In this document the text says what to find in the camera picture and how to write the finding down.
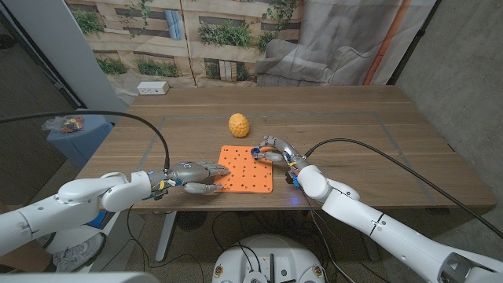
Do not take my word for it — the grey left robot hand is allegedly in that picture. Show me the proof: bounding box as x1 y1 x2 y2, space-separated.
148 160 232 196

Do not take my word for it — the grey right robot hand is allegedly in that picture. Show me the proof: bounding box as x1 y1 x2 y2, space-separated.
251 135 310 171

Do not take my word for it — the orange peg board toy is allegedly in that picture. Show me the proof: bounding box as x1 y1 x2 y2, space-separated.
214 145 274 195

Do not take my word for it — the yellow toy pineapple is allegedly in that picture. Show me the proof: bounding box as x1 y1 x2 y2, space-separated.
228 112 251 138

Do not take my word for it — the black round floor fan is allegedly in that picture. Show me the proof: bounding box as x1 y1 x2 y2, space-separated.
175 211 208 231

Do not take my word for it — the white table leg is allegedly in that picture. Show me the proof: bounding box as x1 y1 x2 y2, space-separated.
155 211 178 263

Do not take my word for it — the white power strip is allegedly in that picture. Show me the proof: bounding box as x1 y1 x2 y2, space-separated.
136 80 171 96

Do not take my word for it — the blue floor mat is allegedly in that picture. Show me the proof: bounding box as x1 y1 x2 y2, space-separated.
88 211 108 230

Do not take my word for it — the white robot torso base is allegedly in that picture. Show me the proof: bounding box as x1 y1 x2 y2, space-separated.
211 233 327 283

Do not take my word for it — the blue stool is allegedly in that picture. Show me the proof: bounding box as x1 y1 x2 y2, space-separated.
46 108 114 170

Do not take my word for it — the plastic bag of toys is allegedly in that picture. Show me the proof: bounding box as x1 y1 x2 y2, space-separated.
41 115 86 134

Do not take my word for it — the grey table leg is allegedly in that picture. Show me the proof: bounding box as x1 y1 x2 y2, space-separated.
363 241 381 263

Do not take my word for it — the grey sneaker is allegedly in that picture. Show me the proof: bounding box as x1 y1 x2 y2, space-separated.
52 232 107 273

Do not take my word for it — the printed fabric backdrop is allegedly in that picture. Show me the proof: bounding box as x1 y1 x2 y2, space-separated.
64 0 438 105

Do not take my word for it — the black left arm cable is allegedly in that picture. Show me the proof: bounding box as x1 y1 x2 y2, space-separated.
0 110 171 171

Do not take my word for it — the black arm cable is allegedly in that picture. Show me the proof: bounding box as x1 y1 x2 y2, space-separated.
0 110 171 171
303 137 503 240

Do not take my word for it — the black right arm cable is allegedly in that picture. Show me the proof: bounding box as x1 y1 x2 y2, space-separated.
303 137 503 240

